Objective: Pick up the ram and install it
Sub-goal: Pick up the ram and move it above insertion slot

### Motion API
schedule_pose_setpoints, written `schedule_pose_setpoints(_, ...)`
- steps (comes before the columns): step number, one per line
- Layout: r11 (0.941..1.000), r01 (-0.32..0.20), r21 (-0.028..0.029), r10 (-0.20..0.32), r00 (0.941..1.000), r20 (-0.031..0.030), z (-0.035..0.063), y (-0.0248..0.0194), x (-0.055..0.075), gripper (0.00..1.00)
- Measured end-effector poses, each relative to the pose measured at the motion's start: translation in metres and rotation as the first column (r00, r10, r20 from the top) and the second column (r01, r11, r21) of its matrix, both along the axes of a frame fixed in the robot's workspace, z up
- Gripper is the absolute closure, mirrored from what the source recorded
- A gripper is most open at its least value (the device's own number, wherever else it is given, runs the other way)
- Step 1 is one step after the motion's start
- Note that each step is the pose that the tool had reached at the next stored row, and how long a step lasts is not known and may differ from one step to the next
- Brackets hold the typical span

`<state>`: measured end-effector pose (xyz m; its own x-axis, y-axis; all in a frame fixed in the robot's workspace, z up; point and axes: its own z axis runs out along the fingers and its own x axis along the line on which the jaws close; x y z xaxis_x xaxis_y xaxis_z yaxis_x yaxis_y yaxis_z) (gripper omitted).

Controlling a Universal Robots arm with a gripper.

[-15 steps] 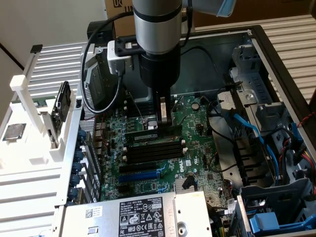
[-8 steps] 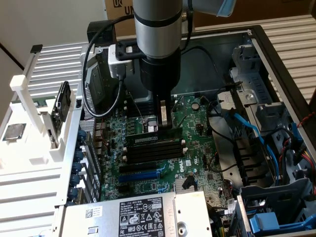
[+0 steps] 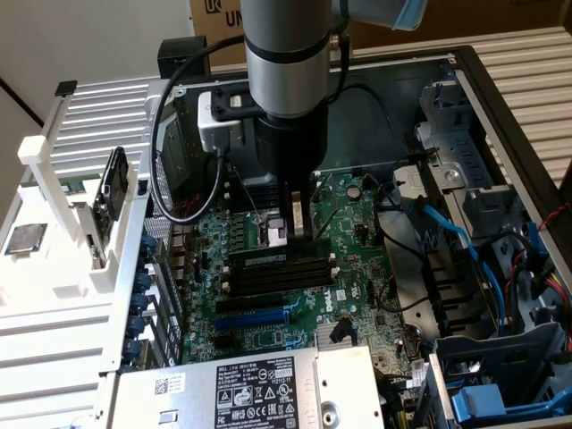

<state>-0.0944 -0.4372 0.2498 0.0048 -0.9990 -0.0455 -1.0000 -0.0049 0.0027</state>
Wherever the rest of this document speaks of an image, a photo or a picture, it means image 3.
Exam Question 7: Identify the thick black camera cable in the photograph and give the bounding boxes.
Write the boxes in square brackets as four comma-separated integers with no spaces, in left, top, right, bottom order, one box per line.
[150,35,246,223]

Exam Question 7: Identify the silver metal drive cage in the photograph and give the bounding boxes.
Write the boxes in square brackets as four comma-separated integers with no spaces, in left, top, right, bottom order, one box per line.
[415,80,515,216]

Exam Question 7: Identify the blue plastic disk bracket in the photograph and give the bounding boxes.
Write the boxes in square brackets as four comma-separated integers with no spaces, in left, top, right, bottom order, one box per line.
[449,383,572,422]

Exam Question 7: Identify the red yellow power wires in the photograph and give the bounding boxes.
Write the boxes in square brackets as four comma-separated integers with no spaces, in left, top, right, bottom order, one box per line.
[530,266,569,297]

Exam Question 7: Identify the long black expansion slot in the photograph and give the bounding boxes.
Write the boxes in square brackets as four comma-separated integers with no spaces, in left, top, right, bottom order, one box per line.
[215,292,285,315]

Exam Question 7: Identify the silver power supply with label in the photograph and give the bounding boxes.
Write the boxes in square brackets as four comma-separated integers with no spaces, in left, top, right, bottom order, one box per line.
[114,343,386,429]

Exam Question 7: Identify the small silver heatsink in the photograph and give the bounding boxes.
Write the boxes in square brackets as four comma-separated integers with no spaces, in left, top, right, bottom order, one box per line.
[315,320,358,347]

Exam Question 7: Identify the graphics card with metal bracket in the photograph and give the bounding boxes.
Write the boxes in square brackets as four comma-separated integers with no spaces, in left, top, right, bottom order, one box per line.
[87,203,114,272]

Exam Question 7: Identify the black RAM slot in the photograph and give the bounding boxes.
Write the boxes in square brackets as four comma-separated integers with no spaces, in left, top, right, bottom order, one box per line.
[223,264,340,287]
[225,273,341,299]
[223,254,340,276]

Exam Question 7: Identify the white parts rack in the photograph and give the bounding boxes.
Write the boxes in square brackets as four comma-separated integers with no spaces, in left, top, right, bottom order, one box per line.
[0,136,151,310]

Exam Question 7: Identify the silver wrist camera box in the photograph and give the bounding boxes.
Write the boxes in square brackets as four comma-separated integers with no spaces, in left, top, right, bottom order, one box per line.
[198,88,248,156]

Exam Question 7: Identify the CPU socket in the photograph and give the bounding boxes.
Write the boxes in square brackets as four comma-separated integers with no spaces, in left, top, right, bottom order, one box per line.
[252,213,288,248]

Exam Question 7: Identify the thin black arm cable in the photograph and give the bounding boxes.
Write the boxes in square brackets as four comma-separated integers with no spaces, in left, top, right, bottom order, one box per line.
[328,29,430,157]

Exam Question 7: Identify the grey disk bay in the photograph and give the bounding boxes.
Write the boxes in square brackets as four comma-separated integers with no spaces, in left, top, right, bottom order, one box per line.
[428,320,572,429]

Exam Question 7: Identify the black card in rack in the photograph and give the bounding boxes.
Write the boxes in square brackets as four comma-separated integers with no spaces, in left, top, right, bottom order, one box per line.
[98,146,130,222]

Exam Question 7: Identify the red wire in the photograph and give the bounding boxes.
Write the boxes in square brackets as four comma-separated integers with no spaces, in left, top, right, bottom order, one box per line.
[535,200,572,233]

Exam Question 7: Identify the green Dell motherboard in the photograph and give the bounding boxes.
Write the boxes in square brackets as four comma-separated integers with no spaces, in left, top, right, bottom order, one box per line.
[176,169,433,381]

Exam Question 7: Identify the thin metal locking lever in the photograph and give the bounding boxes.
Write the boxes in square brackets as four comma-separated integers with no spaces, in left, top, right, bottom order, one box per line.
[228,164,265,224]

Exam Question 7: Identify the green RAM stick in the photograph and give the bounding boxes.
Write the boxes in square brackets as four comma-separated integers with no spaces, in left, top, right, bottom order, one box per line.
[21,175,103,197]
[227,238,332,265]

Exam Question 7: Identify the blue expansion slot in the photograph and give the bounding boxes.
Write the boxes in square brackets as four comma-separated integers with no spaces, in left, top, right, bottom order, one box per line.
[213,308,290,332]

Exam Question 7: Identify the silver CPU chip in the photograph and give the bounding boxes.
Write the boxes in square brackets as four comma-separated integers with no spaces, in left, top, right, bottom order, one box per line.
[4,222,49,257]

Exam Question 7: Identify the black plastic block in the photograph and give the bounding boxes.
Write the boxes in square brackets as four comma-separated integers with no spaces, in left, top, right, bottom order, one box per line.
[157,38,211,84]

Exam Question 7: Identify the brown cardboard box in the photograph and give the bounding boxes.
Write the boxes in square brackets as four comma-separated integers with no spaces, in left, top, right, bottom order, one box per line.
[189,0,572,50]

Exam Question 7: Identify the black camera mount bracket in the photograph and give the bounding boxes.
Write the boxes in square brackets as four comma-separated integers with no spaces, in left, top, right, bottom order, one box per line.
[209,86,258,122]

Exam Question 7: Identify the blue SATA wire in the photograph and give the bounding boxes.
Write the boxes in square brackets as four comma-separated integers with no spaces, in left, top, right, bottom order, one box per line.
[415,198,515,327]

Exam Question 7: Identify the open PC case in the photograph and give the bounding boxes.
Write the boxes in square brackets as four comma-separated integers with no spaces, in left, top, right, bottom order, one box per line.
[102,44,572,429]

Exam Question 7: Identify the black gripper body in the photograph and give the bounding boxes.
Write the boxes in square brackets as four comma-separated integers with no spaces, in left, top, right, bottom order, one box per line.
[254,103,331,193]

